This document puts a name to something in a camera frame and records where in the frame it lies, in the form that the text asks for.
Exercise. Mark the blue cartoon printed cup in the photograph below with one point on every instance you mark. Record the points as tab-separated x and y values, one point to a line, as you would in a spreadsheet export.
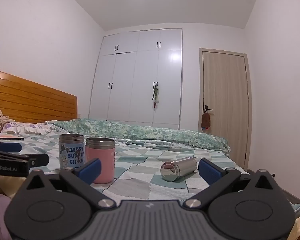
71	152

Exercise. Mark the wooden bed headboard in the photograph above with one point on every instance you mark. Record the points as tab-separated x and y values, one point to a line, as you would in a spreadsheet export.
32	100

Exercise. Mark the brown hanging pouch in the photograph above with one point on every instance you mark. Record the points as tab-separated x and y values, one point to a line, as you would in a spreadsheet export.
205	121

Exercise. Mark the pink cup with steel rim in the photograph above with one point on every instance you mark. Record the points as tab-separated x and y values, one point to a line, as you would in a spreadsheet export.
101	163

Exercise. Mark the green hanging ornament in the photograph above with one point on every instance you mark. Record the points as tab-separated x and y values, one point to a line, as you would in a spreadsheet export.
156	96

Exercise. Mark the stainless steel cup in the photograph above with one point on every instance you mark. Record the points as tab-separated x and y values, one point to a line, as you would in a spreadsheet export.
182	167

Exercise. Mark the white wardrobe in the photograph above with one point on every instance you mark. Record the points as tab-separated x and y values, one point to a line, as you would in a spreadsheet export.
137	80

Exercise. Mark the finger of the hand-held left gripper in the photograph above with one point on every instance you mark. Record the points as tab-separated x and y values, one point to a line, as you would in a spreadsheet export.
38	160
11	147

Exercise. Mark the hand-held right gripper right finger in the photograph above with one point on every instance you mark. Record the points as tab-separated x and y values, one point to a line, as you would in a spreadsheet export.
210	171

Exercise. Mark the green floral quilt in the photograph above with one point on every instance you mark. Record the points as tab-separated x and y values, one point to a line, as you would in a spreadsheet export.
140	131

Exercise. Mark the purple floral ruffled pillow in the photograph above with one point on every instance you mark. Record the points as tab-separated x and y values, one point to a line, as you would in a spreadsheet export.
27	127

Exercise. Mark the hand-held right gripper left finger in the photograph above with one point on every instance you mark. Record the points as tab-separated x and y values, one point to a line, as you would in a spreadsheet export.
90	170

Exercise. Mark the black flat phone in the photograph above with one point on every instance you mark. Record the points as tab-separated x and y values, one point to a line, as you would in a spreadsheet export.
8	138

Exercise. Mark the light wooden door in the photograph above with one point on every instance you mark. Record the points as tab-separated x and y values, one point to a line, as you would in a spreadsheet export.
225	105

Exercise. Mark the checkered blue green blanket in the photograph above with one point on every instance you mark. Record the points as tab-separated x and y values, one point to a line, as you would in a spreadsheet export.
145	161

